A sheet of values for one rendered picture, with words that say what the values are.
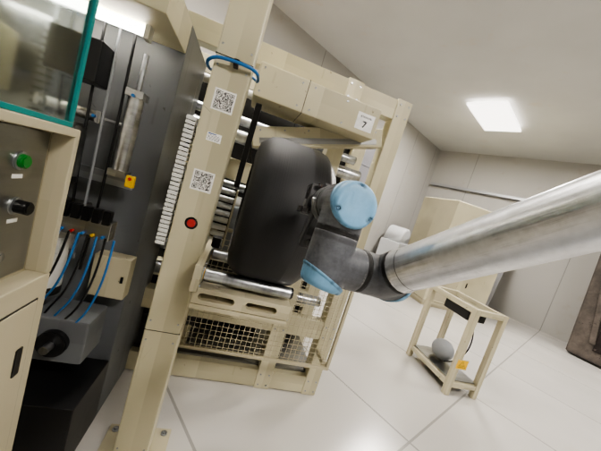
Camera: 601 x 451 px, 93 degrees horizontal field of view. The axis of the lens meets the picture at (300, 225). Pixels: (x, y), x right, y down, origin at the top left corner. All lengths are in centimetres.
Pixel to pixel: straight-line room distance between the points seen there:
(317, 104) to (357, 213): 96
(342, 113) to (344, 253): 101
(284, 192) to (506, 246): 64
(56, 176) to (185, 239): 43
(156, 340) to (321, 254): 91
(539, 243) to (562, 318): 782
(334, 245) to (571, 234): 32
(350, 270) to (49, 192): 74
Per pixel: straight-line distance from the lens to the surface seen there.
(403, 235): 725
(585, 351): 718
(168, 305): 123
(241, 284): 109
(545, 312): 827
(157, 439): 177
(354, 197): 53
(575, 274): 821
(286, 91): 142
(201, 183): 110
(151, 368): 137
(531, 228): 44
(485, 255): 47
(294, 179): 94
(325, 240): 53
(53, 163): 91
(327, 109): 144
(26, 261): 98
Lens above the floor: 128
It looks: 6 degrees down
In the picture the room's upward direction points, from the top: 17 degrees clockwise
